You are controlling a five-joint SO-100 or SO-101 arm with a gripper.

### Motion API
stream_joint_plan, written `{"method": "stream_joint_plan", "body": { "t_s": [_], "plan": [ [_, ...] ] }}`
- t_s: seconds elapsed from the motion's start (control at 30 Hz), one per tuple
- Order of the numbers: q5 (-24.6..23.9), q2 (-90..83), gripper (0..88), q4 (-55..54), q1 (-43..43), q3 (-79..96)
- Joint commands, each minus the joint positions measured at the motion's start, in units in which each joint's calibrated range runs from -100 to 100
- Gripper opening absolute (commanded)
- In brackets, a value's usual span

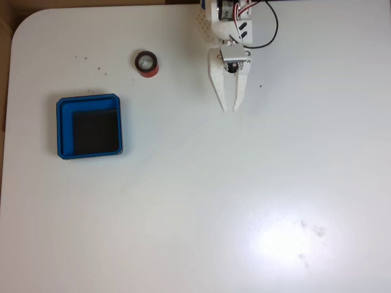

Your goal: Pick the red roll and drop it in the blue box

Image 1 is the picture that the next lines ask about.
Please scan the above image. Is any red tape roll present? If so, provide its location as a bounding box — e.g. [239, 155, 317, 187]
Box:
[134, 50, 160, 79]

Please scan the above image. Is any blue box with black bottom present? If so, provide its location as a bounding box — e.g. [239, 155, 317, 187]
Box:
[56, 93, 125, 161]

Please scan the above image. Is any red white servo wire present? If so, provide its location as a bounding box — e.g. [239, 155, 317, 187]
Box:
[231, 1, 250, 40]

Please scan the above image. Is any black camera cable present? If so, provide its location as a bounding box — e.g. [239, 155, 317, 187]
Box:
[243, 0, 280, 49]

